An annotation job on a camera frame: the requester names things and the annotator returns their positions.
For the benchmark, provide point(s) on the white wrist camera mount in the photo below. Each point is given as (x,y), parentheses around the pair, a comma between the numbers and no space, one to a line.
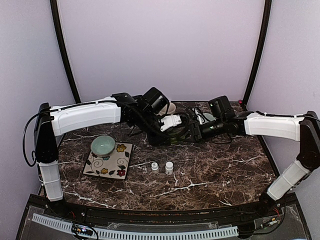
(199,116)
(170,121)

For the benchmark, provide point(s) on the white mug with coral pattern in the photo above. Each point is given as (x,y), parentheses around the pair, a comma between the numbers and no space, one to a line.
(168,109)

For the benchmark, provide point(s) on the white slotted cable duct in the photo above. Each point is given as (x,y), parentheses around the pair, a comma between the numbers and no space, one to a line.
(121,231)

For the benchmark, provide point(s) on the striped light blue bowl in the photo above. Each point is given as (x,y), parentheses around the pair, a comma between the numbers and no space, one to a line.
(208,117)

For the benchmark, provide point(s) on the black frame post right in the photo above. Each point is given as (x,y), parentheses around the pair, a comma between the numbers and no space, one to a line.
(258,53)

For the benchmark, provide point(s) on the white pill bottle left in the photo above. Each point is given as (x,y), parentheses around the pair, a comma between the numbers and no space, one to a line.
(155,167)

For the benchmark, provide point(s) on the black frame post left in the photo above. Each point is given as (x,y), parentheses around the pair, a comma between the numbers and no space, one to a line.
(63,50)

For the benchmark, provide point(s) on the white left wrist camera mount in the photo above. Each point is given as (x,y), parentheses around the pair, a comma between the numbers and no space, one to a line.
(170,121)

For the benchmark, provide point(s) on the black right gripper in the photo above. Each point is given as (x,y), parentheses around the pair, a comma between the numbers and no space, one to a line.
(195,131)

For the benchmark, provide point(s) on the white pill bottle right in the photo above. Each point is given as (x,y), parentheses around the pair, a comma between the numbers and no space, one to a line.
(169,167)

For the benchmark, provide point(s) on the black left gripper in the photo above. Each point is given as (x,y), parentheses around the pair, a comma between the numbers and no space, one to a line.
(155,141)

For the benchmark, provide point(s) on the plain celadon green bowl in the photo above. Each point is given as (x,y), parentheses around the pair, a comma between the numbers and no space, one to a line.
(103,145)

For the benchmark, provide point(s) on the green weekly pill organizer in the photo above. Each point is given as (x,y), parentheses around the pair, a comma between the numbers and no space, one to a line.
(179,140)

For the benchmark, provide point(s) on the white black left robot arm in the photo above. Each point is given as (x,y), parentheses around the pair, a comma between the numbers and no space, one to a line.
(51,122)

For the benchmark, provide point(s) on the black front table rail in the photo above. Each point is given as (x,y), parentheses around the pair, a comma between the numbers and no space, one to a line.
(245,215)

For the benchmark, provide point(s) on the black frame post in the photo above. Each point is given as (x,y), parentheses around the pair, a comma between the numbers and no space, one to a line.
(63,50)
(258,53)

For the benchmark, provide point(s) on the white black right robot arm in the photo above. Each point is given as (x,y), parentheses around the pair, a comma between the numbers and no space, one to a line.
(303,128)

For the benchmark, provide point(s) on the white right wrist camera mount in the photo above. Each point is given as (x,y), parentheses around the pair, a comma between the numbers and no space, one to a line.
(199,116)

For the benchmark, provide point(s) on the white pill bottle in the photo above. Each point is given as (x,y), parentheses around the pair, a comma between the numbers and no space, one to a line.
(169,167)
(155,167)

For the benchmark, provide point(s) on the square floral plate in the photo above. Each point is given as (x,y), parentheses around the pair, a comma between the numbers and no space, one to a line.
(113,166)

